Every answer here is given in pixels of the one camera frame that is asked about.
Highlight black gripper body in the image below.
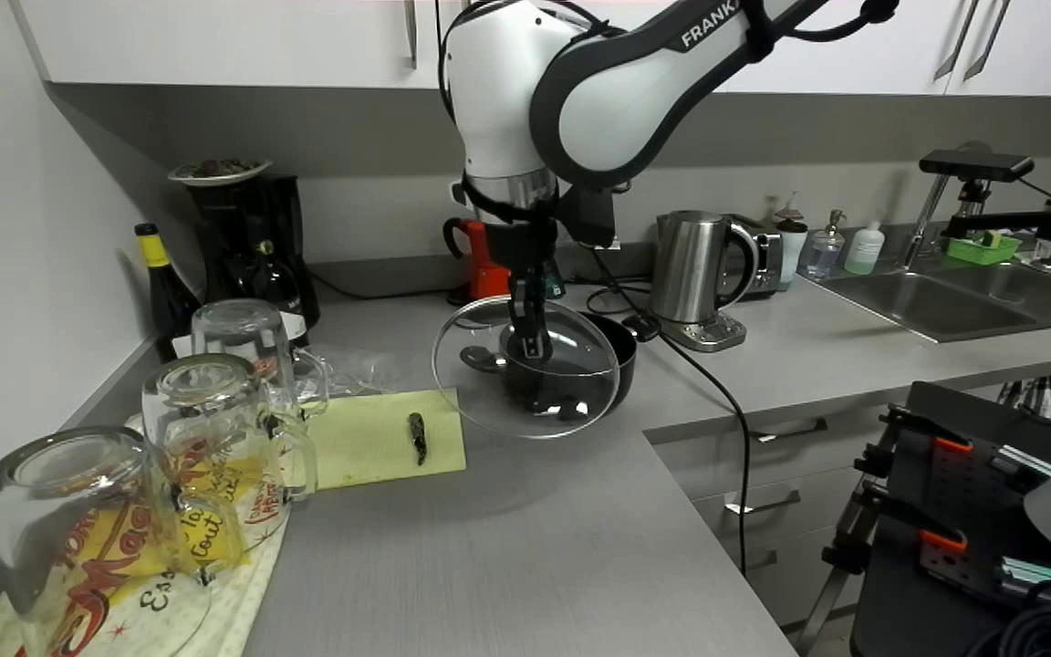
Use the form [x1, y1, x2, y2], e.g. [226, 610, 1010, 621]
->
[498, 207, 569, 309]

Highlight large clear glass mug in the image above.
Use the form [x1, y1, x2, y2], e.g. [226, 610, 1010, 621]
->
[0, 427, 194, 657]

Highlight glass lid with black knob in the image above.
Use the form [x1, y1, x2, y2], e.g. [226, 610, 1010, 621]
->
[427, 293, 624, 445]

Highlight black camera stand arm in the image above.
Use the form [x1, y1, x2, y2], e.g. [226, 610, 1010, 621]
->
[905, 175, 1051, 265]

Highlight black camera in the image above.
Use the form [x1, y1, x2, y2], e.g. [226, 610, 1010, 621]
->
[916, 146, 1038, 186]

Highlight dark wine bottle yellow cap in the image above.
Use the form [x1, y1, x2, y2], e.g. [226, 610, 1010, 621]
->
[130, 218, 200, 366]

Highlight stainless steel sink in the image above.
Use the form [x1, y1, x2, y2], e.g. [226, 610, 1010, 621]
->
[825, 258, 1051, 347]

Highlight clear soap bottle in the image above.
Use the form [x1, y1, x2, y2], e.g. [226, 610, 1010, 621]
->
[799, 207, 849, 285]

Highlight small clear glass mug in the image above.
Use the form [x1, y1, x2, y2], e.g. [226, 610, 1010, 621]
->
[187, 298, 333, 415]

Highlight grey lower drawer cabinet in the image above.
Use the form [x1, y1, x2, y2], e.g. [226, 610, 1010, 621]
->
[648, 393, 920, 634]

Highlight black stand with orange clamps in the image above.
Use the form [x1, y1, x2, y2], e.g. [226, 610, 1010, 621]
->
[793, 380, 1051, 657]

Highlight stainless steel electric kettle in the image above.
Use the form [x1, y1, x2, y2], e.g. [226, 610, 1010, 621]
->
[646, 207, 760, 353]

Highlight green sponge holder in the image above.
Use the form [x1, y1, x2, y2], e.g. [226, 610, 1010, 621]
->
[943, 229, 1024, 269]

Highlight upturned drinking glasses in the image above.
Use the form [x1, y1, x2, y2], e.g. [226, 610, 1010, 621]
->
[0, 397, 301, 657]

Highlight red moka pot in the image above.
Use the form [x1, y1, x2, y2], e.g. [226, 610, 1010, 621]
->
[443, 212, 517, 307]

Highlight coiled black cable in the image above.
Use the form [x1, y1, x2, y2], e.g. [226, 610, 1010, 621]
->
[973, 581, 1051, 657]

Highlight black coffee maker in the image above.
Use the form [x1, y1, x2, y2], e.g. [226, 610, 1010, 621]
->
[164, 158, 320, 331]

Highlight black power cable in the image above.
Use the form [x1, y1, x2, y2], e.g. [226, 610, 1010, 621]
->
[586, 240, 757, 576]

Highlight clear plastic wrap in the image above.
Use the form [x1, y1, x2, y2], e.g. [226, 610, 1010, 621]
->
[309, 347, 414, 403]

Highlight white soap bottle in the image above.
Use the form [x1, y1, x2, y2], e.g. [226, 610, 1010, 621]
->
[844, 218, 891, 279]

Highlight wide white cabinet door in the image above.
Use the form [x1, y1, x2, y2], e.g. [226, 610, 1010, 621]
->
[7, 0, 445, 93]

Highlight black cooking pot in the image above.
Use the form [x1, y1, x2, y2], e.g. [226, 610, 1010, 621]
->
[459, 309, 641, 424]

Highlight clear glass mug with handle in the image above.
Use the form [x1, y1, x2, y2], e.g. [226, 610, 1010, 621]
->
[139, 353, 320, 576]

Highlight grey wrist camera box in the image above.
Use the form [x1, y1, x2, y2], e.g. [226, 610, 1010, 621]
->
[560, 180, 622, 256]

